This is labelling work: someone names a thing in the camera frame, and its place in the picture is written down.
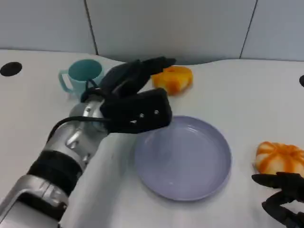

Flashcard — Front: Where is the looped black wrist cable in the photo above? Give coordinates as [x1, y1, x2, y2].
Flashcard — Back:
[80, 79, 102, 102]

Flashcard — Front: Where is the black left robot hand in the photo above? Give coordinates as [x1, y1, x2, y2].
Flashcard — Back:
[98, 56, 177, 101]

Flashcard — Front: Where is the lilac plate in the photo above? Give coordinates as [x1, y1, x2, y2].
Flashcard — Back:
[134, 115, 232, 202]

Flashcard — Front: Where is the orange and white bread roll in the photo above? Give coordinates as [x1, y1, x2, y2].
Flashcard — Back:
[254, 141, 304, 176]
[151, 66, 193, 96]

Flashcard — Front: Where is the long black camera cable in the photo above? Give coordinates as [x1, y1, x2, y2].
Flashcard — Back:
[47, 115, 112, 141]

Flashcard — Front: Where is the pale green mug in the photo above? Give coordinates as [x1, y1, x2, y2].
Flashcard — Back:
[58, 59, 105, 103]

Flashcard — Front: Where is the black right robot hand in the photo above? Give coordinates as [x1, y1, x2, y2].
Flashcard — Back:
[251, 172, 304, 228]

